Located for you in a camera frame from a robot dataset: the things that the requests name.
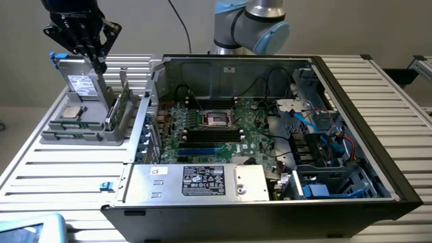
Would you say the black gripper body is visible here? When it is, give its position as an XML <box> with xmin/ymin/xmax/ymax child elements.
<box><xmin>40</xmin><ymin>0</ymin><xmax>107</xmax><ymax>36</ymax></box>

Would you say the green RAM stick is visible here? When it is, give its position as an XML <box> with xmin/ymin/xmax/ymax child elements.
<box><xmin>50</xmin><ymin>120</ymin><xmax>103</xmax><ymax>128</ymax></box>

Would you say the black RAM slot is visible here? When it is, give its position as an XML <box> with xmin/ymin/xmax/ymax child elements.
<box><xmin>187</xmin><ymin>135</ymin><xmax>244</xmax><ymax>139</ymax></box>
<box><xmin>187</xmin><ymin>132</ymin><xmax>244</xmax><ymax>136</ymax></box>
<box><xmin>187</xmin><ymin>138</ymin><xmax>244</xmax><ymax>143</ymax></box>
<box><xmin>187</xmin><ymin>129</ymin><xmax>244</xmax><ymax>133</ymax></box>

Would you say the silver hard disk blue caddy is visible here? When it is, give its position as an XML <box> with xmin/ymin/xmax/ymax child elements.
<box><xmin>48</xmin><ymin>51</ymin><xmax>118</xmax><ymax>112</ymax></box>

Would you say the silver CPU chip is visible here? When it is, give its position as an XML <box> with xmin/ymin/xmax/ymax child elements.
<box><xmin>62</xmin><ymin>106</ymin><xmax>84</xmax><ymax>119</ymax></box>

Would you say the green graphics card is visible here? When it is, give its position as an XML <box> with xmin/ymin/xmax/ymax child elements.
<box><xmin>104</xmin><ymin>67</ymin><xmax>132</xmax><ymax>132</ymax></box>

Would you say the grey parts rack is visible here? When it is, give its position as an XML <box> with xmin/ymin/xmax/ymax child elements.
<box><xmin>40</xmin><ymin>67</ymin><xmax>142</xmax><ymax>147</ymax></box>

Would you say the CPU socket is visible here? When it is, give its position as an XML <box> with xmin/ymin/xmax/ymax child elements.
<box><xmin>200</xmin><ymin>109</ymin><xmax>236</xmax><ymax>128</ymax></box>

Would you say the black expansion slot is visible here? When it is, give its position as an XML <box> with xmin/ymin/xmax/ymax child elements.
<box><xmin>179</xmin><ymin>142</ymin><xmax>218</xmax><ymax>149</ymax></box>

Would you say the green motherboard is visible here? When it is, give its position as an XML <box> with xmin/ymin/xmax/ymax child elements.
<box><xmin>158</xmin><ymin>97</ymin><xmax>282</xmax><ymax>166</ymax></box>

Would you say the blue expansion slot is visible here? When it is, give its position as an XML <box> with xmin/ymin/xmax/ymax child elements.
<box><xmin>179</xmin><ymin>149</ymin><xmax>219</xmax><ymax>155</ymax></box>

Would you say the silver power supply unit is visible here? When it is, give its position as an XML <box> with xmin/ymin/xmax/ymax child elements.
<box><xmin>123</xmin><ymin>164</ymin><xmax>272</xmax><ymax>204</ymax></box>

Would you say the small silver heat sink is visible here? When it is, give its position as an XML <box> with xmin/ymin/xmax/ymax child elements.
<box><xmin>232</xmin><ymin>155</ymin><xmax>255</xmax><ymax>166</ymax></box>

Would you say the metal disk bay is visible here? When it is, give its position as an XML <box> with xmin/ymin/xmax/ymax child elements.
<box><xmin>275</xmin><ymin>67</ymin><xmax>339</xmax><ymax>133</ymax></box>

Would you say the black case fan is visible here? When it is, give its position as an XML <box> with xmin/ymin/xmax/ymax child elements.
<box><xmin>290</xmin><ymin>132</ymin><xmax>335</xmax><ymax>168</ymax></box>

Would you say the black open PC case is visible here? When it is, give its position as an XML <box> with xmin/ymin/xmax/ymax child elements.
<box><xmin>100</xmin><ymin>54</ymin><xmax>424</xmax><ymax>243</ymax></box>

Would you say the black box beside table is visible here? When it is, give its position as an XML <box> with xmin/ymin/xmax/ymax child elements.
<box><xmin>383</xmin><ymin>68</ymin><xmax>416</xmax><ymax>90</ymax></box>

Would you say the metal disk cage blue tray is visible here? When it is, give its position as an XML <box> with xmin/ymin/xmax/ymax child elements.
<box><xmin>291</xmin><ymin>164</ymin><xmax>387</xmax><ymax>201</ymax></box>

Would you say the metal slat side table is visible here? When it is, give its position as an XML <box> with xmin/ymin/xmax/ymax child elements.
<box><xmin>407</xmin><ymin>55</ymin><xmax>432</xmax><ymax>82</ymax></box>

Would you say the thin black wall cable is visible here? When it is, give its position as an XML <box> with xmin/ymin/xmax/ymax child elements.
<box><xmin>167</xmin><ymin>0</ymin><xmax>194</xmax><ymax>53</ymax></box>

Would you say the black wire loop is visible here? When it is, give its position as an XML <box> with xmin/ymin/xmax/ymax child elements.
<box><xmin>250</xmin><ymin>66</ymin><xmax>292</xmax><ymax>102</ymax></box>

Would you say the blue data wire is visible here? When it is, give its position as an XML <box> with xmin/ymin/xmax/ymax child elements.
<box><xmin>286</xmin><ymin>109</ymin><xmax>346</xmax><ymax>155</ymax></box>

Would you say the red wire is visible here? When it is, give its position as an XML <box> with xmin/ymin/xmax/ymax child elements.
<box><xmin>340</xmin><ymin>133</ymin><xmax>358</xmax><ymax>163</ymax></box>

